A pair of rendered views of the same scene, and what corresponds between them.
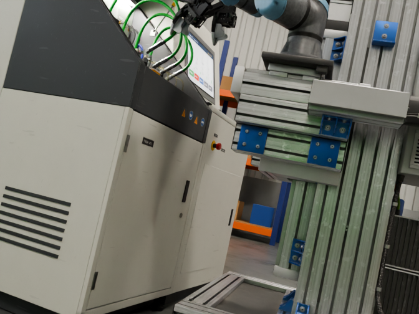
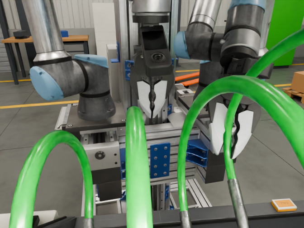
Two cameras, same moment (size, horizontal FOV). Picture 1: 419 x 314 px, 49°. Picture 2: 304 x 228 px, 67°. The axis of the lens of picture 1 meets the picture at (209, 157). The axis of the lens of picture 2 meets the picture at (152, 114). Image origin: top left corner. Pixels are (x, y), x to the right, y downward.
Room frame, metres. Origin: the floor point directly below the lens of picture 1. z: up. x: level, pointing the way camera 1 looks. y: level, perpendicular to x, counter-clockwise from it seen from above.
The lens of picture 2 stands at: (2.15, 0.50, 1.42)
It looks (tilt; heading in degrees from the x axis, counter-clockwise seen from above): 25 degrees down; 242
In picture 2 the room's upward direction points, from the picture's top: straight up
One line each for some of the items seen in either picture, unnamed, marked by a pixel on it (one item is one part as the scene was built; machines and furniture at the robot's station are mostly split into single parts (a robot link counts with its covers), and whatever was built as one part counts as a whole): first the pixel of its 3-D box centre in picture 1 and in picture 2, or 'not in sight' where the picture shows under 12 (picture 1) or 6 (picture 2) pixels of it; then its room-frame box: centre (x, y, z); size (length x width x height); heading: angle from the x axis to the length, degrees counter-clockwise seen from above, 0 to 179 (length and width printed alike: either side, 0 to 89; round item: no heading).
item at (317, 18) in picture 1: (307, 18); (216, 65); (1.47, -0.22, 1.20); 0.13 x 0.12 x 0.14; 126
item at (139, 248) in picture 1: (153, 211); not in sight; (1.84, 0.17, 0.44); 0.65 x 0.02 x 0.68; 158
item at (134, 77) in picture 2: not in sight; (141, 78); (1.96, 0.08, 1.29); 0.05 x 0.02 x 0.09; 158
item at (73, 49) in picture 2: not in sight; (52, 55); (1.73, -4.98, 0.52); 1.60 x 0.70 x 1.03; 165
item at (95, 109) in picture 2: not in sight; (95, 101); (1.96, -0.35, 1.09); 0.15 x 0.15 x 0.10
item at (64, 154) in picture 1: (93, 209); not in sight; (1.95, 0.43, 0.39); 0.70 x 0.58 x 0.79; 158
